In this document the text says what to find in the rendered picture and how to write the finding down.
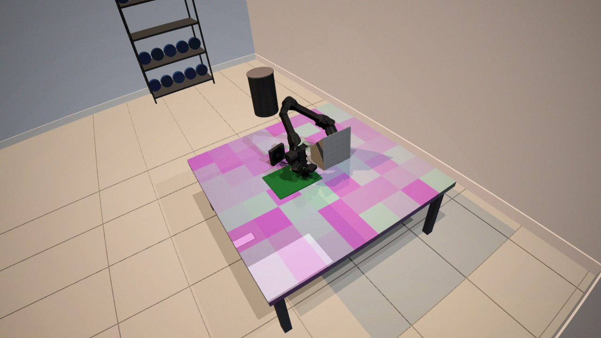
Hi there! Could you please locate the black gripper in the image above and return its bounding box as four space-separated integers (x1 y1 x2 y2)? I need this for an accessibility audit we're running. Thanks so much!
288 155 317 176

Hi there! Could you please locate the green circuit board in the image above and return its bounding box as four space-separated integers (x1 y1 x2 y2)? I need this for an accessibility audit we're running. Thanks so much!
262 165 322 200

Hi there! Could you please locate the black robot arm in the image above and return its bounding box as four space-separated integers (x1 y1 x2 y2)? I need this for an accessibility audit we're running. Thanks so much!
279 96 338 173

